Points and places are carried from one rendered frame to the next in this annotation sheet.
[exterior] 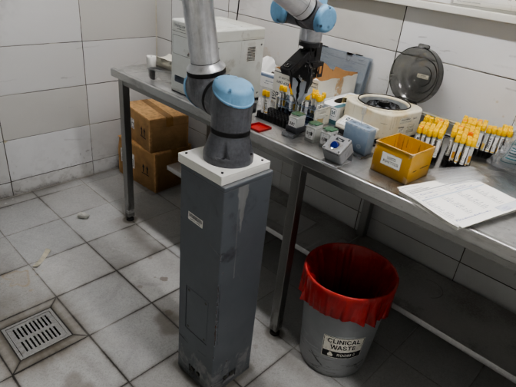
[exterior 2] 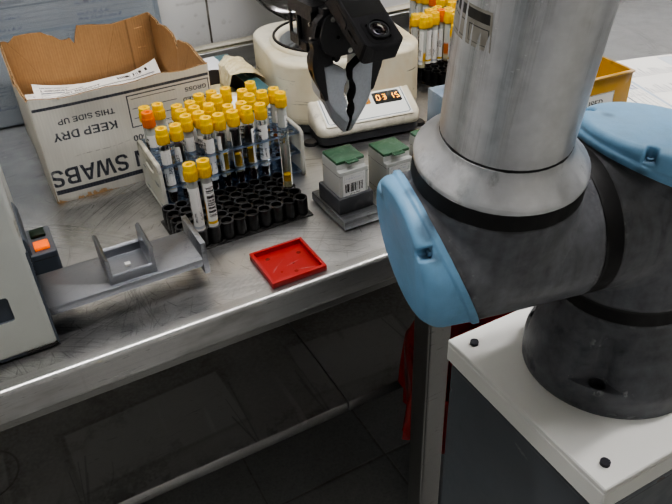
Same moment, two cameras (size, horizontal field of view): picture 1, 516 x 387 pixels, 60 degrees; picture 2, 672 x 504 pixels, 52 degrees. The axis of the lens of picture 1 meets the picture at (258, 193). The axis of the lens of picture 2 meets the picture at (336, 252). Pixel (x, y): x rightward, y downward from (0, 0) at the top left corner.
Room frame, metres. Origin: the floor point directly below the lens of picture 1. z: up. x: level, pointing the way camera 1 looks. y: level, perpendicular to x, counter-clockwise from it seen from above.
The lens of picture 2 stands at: (1.29, 0.61, 1.35)
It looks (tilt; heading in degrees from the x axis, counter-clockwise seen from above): 35 degrees down; 292
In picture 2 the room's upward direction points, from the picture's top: 3 degrees counter-clockwise
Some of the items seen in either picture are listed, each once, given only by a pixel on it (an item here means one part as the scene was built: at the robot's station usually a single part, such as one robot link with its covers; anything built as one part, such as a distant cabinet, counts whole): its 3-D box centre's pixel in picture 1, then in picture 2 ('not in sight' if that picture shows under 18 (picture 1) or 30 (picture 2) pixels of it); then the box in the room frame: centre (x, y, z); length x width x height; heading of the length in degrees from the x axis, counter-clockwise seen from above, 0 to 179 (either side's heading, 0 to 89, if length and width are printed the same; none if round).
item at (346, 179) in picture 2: (296, 122); (345, 179); (1.56, -0.11, 0.92); 0.05 x 0.04 x 0.06; 139
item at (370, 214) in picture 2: (295, 130); (345, 197); (1.56, -0.11, 0.89); 0.09 x 0.05 x 0.04; 139
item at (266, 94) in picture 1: (280, 107); (231, 180); (1.69, -0.05, 0.93); 0.17 x 0.09 x 0.11; 49
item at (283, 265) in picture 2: (259, 127); (287, 261); (1.58, 0.02, 0.88); 0.07 x 0.07 x 0.01; 49
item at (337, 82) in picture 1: (314, 86); (108, 98); (1.96, -0.19, 0.95); 0.29 x 0.25 x 0.15; 139
